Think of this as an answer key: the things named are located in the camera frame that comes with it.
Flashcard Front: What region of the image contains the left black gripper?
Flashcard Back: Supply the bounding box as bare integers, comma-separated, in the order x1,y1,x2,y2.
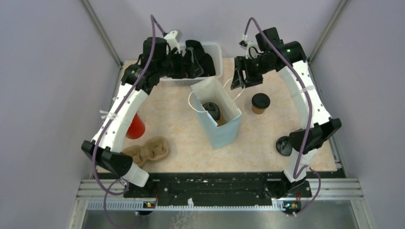
156,47,203,79

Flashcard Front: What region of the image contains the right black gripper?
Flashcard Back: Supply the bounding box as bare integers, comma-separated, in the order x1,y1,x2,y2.
230,55,274,90

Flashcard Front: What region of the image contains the black coffee cup lid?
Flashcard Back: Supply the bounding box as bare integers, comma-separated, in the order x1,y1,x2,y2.
251,93,271,109

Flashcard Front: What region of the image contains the brown paper coffee cup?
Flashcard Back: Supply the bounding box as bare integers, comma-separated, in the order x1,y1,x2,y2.
252,106,266,115

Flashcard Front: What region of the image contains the light blue paper bag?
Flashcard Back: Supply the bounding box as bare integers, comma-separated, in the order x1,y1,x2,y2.
187,77,245,150

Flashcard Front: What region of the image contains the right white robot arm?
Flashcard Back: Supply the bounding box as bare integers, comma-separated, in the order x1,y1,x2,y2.
230,27,341,197

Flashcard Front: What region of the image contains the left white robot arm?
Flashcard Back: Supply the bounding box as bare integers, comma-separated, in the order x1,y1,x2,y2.
81,37,206,197

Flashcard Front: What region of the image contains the black cloth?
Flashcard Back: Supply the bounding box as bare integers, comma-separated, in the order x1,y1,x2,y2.
185,40,216,77

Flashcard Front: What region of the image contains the white plastic basket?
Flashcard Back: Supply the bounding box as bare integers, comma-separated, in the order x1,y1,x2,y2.
160,42,224,86

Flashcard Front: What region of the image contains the red straw holder cup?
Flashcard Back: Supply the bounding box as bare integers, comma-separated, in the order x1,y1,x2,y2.
126,114,146,139

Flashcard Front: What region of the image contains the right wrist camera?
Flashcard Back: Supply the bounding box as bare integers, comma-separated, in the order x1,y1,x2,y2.
239,41,260,59

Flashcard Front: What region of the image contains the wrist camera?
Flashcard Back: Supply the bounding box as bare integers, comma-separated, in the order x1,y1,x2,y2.
163,30,182,53
239,41,260,59

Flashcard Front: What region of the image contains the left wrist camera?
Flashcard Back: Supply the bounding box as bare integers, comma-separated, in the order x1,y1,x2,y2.
163,30,182,53

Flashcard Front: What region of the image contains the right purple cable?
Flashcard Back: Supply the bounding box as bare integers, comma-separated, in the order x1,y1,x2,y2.
245,17,322,217

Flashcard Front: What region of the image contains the purple cable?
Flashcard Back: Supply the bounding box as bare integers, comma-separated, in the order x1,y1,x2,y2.
245,17,322,217
92,14,167,229

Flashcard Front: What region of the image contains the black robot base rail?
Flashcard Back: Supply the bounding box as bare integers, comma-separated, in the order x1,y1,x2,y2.
124,172,319,207

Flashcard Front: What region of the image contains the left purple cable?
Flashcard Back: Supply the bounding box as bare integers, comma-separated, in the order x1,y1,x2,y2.
92,14,167,229

